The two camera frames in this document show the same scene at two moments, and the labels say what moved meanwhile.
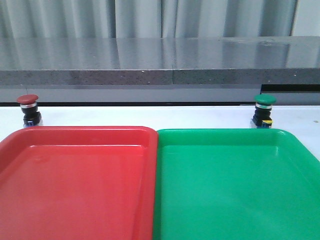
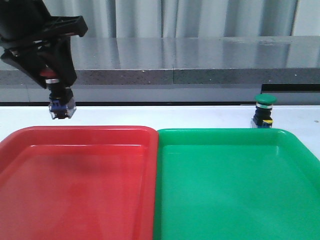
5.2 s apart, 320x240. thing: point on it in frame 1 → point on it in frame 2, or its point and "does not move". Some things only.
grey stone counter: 168,69 does not move
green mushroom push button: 262,116 does not move
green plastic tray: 235,184 does not move
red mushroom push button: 32,117 → 62,104
